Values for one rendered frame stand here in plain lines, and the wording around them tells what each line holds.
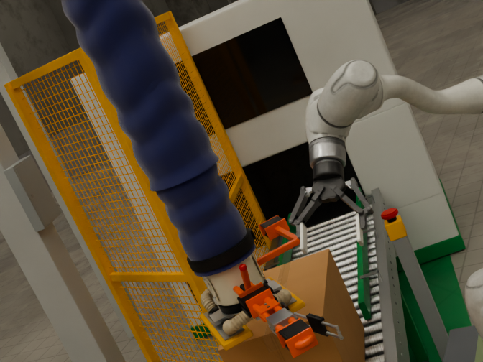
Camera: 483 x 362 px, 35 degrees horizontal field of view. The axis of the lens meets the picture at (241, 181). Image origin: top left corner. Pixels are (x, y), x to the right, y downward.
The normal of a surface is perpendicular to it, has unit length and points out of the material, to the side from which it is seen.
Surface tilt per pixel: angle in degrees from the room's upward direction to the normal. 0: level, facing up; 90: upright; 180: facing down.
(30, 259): 90
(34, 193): 90
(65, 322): 90
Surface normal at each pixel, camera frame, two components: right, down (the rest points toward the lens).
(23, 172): 0.91, -0.35
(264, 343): -0.14, 0.30
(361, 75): 0.11, -0.42
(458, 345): -0.40, -0.89
